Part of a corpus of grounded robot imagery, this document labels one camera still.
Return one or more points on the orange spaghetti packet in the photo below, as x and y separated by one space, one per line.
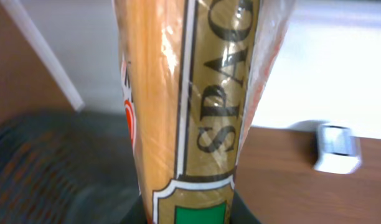
195 71

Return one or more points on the grey plastic basket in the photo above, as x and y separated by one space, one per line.
60 167

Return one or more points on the white barcode scanner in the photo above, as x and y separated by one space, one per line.
338 150

